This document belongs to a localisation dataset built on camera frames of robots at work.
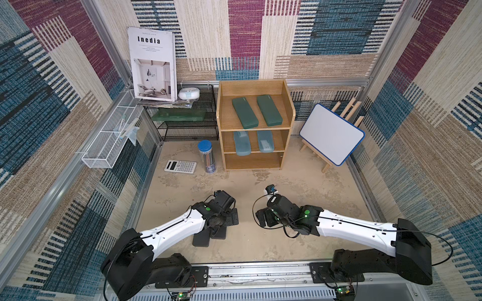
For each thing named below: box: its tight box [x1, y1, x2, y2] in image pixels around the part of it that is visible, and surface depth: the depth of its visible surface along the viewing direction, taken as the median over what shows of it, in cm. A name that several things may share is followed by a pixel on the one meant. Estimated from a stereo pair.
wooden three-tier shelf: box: [215, 79, 296, 172], surface depth 94 cm
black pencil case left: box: [192, 227, 211, 248], surface depth 83 cm
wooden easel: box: [299, 97, 365, 174], surface depth 94 cm
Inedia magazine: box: [127, 26, 179, 103], surface depth 79 cm
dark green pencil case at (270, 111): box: [256, 94, 284, 127], surface depth 91 cm
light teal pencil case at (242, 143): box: [232, 131, 252, 157], surface depth 96 cm
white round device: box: [178, 87, 201, 101], surface depth 89 cm
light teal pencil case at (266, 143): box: [257, 130, 275, 154], surface depth 96 cm
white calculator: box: [163, 159, 198, 174], surface depth 108 cm
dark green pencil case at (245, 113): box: [232, 96, 260, 130], surface depth 89 cm
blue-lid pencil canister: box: [197, 139, 216, 174], surface depth 94 cm
